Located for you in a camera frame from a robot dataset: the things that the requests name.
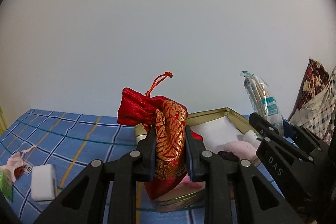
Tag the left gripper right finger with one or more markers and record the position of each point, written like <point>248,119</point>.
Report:
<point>235,192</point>

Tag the gold metal tin box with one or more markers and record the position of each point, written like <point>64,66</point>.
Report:
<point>182,196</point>

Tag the red gold drawstring pouch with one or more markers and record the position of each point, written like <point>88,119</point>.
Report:
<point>169,119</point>

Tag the green plastic packet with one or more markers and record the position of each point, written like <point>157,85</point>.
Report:
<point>6,185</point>

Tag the white pink-edged handkerchief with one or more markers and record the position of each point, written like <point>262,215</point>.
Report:
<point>186,181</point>

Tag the dark maroon scrunchie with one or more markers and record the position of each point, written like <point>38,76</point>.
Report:
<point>225,155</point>

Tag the pink fluffy pad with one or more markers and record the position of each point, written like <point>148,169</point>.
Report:
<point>241,149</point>

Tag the white gauze roll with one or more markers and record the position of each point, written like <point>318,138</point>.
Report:
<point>251,138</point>

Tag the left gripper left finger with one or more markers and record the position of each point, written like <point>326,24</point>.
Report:
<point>101,187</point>

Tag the pink cloth pouch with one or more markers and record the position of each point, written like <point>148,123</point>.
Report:
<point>15,164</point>

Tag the cotton swab packet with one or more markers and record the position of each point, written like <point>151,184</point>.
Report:
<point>262,100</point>

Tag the beige plaid hanging cloth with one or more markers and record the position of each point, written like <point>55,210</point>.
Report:
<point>318,115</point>

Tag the blue plaid tablecloth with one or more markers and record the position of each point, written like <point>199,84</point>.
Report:
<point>68,141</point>

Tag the red floral hanging cloth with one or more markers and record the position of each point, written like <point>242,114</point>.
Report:
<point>315,79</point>

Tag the green yellow curtain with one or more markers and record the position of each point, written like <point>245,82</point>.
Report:
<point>3,126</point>

